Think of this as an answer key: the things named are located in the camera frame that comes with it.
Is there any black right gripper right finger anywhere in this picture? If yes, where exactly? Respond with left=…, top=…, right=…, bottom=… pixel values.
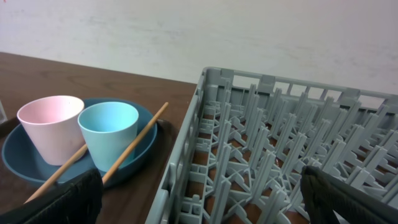
left=300, top=166, right=397, bottom=224

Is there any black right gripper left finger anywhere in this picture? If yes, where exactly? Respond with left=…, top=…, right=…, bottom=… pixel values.
left=1, top=169, right=103, bottom=224

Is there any pink cup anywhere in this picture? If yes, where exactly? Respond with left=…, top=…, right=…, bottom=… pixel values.
left=17, top=95, right=85, bottom=166

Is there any grey dishwasher rack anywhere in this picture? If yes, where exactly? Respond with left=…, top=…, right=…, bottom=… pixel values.
left=146, top=67, right=397, bottom=223

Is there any left wooden chopstick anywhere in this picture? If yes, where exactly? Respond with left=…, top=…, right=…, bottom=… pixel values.
left=25, top=144, right=88, bottom=203

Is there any wooden chopstick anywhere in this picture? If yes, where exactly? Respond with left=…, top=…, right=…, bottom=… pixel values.
left=102, top=102, right=169, bottom=185
left=25, top=144, right=88, bottom=203

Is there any brown serving tray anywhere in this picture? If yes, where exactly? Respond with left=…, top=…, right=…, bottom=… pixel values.
left=1, top=119, right=178, bottom=223

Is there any light blue cup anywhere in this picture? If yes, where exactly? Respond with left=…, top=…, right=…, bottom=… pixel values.
left=78, top=101, right=139, bottom=172

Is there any dark blue plate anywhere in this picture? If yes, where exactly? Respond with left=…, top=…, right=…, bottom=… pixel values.
left=2, top=98, right=159, bottom=189

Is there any right wooden chopstick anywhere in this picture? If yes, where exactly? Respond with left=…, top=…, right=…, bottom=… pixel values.
left=102, top=102, right=169, bottom=185

